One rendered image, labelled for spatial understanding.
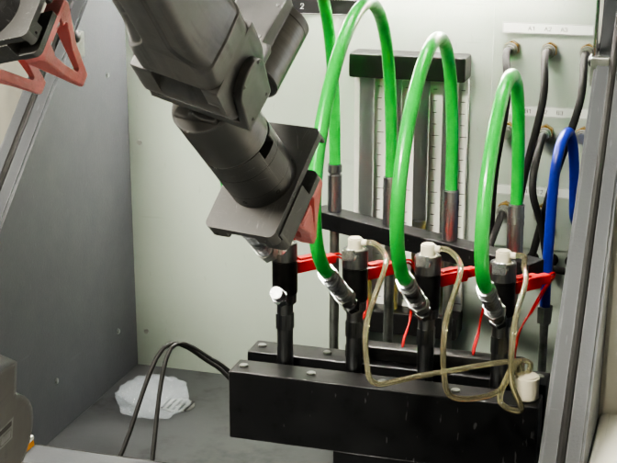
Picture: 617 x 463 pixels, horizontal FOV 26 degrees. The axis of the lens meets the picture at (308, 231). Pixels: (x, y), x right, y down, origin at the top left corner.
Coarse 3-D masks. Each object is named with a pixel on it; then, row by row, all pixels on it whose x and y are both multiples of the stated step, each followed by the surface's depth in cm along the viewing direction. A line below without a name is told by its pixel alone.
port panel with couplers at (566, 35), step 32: (512, 0) 159; (544, 0) 158; (576, 0) 157; (512, 32) 160; (544, 32) 159; (576, 32) 158; (512, 64) 161; (576, 64) 159; (576, 96) 160; (544, 128) 160; (576, 128) 161; (544, 160) 163; (544, 192) 164
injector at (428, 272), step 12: (420, 252) 143; (432, 264) 141; (420, 276) 141; (432, 276) 141; (432, 288) 141; (432, 300) 142; (432, 312) 142; (420, 324) 143; (432, 324) 143; (420, 336) 144; (432, 336) 144; (420, 348) 144; (432, 348) 144; (420, 360) 144; (432, 360) 145; (420, 372) 145
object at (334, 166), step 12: (324, 0) 152; (324, 12) 153; (324, 24) 155; (324, 36) 156; (336, 96) 160; (336, 108) 160; (336, 120) 161; (336, 132) 161; (336, 144) 162; (336, 156) 162; (336, 168) 163
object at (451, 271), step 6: (444, 270) 143; (450, 270) 144; (456, 270) 144; (468, 270) 145; (474, 270) 145; (444, 276) 143; (450, 276) 143; (468, 276) 145; (474, 276) 146; (444, 282) 143; (450, 282) 143
